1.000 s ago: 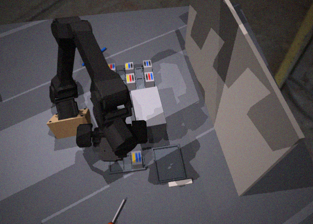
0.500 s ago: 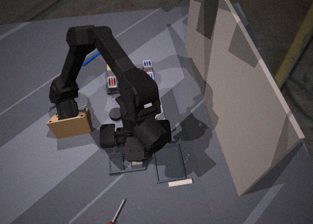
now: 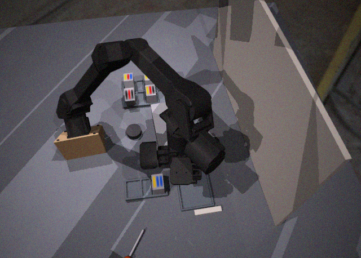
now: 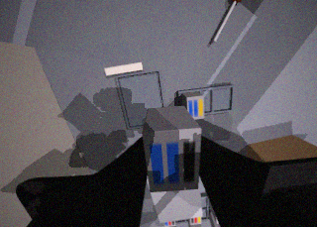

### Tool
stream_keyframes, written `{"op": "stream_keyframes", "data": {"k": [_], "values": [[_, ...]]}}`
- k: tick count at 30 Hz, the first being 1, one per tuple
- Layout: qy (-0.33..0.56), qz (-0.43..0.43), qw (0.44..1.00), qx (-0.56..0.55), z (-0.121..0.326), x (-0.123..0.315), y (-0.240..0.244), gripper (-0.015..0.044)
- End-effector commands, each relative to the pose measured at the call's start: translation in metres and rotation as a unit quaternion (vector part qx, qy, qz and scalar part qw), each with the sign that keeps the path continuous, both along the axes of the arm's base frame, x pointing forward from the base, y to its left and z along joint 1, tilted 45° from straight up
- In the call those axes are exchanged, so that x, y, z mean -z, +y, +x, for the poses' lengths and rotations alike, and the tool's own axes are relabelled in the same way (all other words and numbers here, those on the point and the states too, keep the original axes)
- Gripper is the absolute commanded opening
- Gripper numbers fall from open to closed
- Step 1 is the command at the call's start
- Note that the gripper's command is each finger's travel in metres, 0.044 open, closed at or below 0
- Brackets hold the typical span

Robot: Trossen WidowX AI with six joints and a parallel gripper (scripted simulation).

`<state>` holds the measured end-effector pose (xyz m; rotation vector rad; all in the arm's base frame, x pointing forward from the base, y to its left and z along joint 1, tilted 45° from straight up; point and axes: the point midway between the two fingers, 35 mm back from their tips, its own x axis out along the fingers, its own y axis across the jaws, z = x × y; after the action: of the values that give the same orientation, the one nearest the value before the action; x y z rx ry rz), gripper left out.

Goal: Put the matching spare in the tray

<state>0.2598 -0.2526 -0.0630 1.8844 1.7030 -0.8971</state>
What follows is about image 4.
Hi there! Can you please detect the large beige flat panel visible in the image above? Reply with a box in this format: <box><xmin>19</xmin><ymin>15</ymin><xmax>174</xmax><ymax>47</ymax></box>
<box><xmin>0</xmin><ymin>42</ymin><xmax>91</xmax><ymax>227</ymax></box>

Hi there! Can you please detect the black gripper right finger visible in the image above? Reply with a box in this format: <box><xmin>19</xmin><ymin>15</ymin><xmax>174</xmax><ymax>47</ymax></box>
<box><xmin>199</xmin><ymin>136</ymin><xmax>317</xmax><ymax>227</ymax></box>

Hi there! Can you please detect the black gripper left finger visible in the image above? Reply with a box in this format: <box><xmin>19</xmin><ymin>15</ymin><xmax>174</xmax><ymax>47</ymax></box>
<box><xmin>16</xmin><ymin>136</ymin><xmax>148</xmax><ymax>227</ymax></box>

